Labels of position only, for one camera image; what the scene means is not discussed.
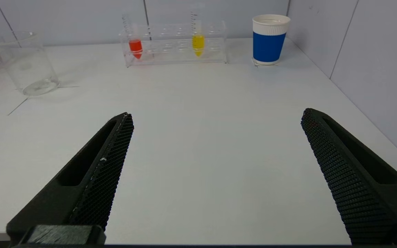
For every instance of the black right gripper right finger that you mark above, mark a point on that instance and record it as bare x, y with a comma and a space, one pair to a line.
364, 193

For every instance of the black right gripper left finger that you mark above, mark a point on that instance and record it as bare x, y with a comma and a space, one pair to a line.
91, 186

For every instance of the test tube with red pigment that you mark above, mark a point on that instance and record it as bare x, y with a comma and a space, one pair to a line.
135, 46

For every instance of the clear glass beaker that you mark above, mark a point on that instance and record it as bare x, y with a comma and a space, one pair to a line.
29, 65

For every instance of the test tube with yellow pigment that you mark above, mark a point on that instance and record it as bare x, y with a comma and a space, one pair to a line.
198, 43

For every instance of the blue white paper cup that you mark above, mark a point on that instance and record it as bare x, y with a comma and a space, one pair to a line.
269, 44

